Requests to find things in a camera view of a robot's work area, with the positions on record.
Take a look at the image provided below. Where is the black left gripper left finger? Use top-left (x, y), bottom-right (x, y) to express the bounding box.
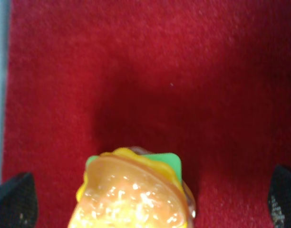
top-left (0, 172), bottom-right (38, 228)

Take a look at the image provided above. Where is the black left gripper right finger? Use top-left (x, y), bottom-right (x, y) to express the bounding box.
top-left (268, 165), bottom-right (291, 228)

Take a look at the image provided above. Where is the toy sandwich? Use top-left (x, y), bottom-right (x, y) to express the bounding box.
top-left (68, 147), bottom-right (196, 228)

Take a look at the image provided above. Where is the red velvet tablecloth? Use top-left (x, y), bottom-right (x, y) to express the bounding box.
top-left (2, 0), bottom-right (291, 228)

